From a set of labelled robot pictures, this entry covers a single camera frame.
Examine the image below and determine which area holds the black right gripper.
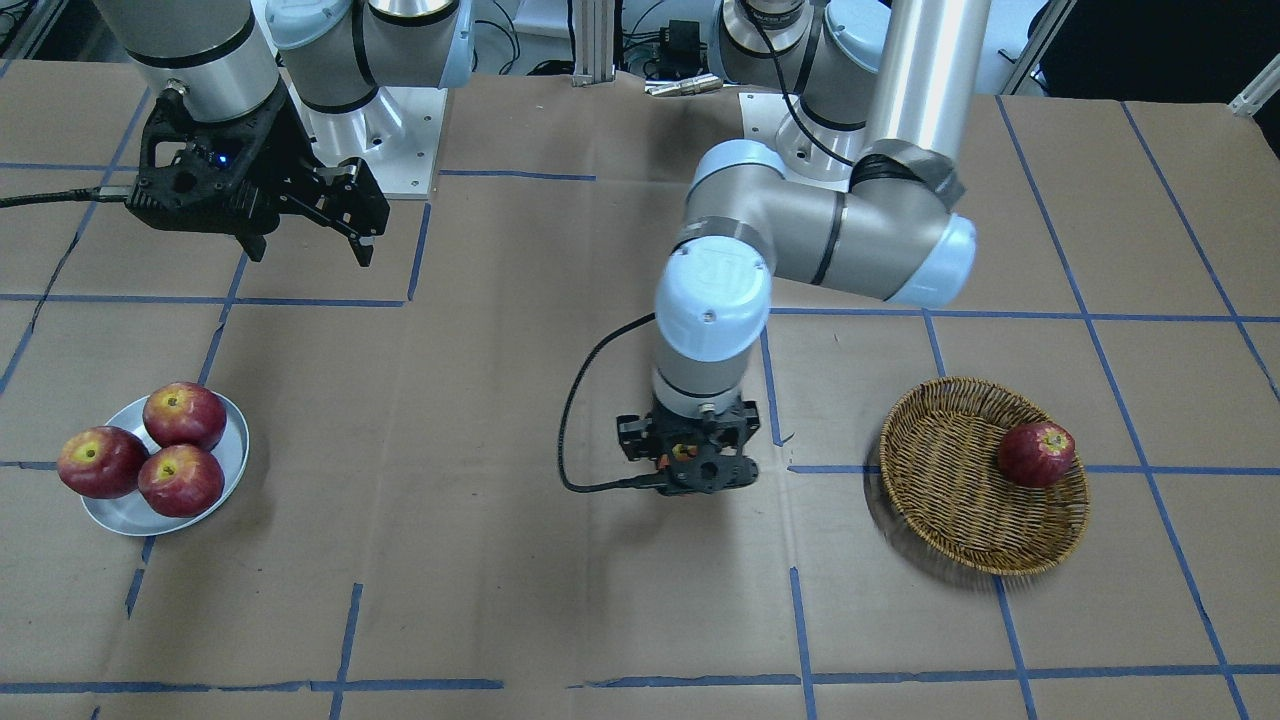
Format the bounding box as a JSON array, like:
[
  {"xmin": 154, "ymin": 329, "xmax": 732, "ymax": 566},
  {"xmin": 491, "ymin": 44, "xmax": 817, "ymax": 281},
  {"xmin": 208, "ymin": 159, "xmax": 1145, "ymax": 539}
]
[{"xmin": 125, "ymin": 81, "xmax": 390, "ymax": 268}]

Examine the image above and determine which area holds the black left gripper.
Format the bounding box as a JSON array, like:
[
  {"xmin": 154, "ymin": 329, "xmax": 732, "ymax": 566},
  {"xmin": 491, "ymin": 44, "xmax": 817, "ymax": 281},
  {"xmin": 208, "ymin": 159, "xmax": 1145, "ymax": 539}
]
[{"xmin": 616, "ymin": 398, "xmax": 760, "ymax": 496}]

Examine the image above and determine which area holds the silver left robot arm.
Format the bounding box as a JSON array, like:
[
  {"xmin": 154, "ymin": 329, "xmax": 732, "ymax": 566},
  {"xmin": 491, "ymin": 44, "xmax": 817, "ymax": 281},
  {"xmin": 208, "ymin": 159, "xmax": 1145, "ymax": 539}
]
[{"xmin": 616, "ymin": 1, "xmax": 989, "ymax": 496}]

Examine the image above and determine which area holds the red apple on plate rear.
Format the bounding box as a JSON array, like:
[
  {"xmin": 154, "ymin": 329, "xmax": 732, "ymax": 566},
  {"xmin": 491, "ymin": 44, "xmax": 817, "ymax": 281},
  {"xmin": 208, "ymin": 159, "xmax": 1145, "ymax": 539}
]
[{"xmin": 142, "ymin": 382, "xmax": 227, "ymax": 451}]

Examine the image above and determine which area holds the red apple on plate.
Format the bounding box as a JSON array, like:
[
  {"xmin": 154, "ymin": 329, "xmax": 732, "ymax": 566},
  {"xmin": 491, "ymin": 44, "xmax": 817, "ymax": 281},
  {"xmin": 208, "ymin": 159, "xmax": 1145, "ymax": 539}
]
[
  {"xmin": 56, "ymin": 427, "xmax": 150, "ymax": 500},
  {"xmin": 142, "ymin": 382, "xmax": 227, "ymax": 451},
  {"xmin": 137, "ymin": 445, "xmax": 225, "ymax": 518}
]

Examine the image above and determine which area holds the round wicker basket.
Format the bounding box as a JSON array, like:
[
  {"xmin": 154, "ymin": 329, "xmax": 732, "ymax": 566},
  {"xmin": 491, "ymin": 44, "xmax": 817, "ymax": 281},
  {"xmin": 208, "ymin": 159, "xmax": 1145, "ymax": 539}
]
[{"xmin": 877, "ymin": 375, "xmax": 1091, "ymax": 577}]

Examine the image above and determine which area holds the red apple on plate front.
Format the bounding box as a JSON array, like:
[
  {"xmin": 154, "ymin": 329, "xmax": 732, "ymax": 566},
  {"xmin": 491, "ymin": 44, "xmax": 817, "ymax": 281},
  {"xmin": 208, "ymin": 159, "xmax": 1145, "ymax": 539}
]
[{"xmin": 137, "ymin": 445, "xmax": 225, "ymax": 518}]

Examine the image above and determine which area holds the dark red apple in basket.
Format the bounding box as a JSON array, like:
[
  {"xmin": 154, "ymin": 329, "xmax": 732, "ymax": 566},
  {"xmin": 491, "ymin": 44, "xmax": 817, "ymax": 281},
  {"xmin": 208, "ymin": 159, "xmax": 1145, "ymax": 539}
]
[{"xmin": 996, "ymin": 421, "xmax": 1076, "ymax": 488}]

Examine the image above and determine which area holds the silver metal plate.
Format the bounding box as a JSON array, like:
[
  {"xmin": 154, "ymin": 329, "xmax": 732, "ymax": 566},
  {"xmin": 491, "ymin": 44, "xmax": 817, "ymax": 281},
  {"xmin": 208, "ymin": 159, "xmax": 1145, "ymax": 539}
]
[{"xmin": 81, "ymin": 392, "xmax": 250, "ymax": 537}]

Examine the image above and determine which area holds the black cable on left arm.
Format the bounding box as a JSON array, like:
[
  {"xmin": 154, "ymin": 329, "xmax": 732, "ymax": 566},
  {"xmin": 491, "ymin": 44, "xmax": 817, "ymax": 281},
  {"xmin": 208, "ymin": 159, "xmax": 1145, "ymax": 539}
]
[{"xmin": 557, "ymin": 313, "xmax": 666, "ymax": 495}]

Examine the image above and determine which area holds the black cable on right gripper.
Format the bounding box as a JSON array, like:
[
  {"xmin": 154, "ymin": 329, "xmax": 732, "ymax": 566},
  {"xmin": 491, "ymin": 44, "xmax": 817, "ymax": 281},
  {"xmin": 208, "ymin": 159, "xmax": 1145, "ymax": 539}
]
[{"xmin": 0, "ymin": 184, "xmax": 136, "ymax": 211}]

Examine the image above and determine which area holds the aluminium frame post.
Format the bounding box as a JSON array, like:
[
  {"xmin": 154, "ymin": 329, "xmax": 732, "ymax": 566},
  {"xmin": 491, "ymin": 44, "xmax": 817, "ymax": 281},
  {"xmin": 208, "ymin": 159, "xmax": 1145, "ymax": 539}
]
[{"xmin": 567, "ymin": 1, "xmax": 622, "ymax": 87}]

